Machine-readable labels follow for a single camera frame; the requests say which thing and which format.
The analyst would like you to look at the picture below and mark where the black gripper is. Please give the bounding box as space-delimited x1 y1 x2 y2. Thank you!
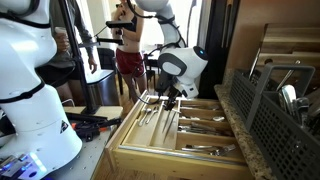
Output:
165 86 181 111

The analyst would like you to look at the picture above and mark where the silver spoon from holder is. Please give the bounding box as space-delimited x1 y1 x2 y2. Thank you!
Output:
171 109 200 120

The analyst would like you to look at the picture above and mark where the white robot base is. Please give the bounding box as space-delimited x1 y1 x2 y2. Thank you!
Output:
0 0 82 180

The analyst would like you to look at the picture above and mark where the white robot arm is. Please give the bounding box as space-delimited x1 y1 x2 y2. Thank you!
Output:
136 0 208 110

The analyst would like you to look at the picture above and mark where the small silver spoon front compartment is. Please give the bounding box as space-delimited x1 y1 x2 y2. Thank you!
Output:
138 108 152 127

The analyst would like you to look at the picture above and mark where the knives bundle in drawer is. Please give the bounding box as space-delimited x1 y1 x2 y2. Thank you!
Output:
178 122 234 137

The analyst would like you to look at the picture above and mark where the silver spoon in drawer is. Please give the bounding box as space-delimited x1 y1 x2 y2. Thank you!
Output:
199 116 225 122

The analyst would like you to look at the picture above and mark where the open wooden cutlery drawer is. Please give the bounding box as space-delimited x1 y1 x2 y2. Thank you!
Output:
106 92 253 180

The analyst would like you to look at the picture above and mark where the forks bundle in drawer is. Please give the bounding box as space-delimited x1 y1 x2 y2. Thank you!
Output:
181 144 236 156

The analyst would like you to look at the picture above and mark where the spoon left in holder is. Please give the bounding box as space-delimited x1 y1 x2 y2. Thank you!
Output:
280 85 298 122

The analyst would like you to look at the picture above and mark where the dark grey utensil holder basket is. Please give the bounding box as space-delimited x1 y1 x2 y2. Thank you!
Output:
230 63 320 180

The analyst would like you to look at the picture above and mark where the wooden chopstick upper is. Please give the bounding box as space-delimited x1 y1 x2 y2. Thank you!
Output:
162 110 172 133

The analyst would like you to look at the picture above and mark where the wooden chopstick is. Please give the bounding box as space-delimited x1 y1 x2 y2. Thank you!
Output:
162 110 172 133
163 113 176 144

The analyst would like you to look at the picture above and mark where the wooden chopstick lower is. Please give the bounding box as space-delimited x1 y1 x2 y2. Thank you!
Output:
163 113 176 144

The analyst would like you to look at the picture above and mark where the wooden cutlery tray organizer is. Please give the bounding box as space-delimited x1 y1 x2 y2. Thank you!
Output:
119 98 245 165

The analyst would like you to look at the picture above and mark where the steel trash can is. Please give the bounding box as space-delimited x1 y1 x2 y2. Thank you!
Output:
85 69 120 106

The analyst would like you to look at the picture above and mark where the person in red shorts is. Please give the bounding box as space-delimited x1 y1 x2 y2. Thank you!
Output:
112 0 147 103

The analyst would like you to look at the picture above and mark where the stainless steel refrigerator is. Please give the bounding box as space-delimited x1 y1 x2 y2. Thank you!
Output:
198 0 240 99

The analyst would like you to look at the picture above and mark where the person in grey shirt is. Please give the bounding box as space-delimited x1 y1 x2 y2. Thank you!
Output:
36 0 97 106

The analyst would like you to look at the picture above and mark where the wooden cutting boards stack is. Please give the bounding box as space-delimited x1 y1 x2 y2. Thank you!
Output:
229 0 320 88

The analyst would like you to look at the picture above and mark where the black camera tripod stand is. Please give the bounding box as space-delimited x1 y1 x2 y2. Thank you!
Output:
58 0 123 115

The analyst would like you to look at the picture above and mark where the black cable bundle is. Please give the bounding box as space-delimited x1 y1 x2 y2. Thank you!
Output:
65 111 123 143

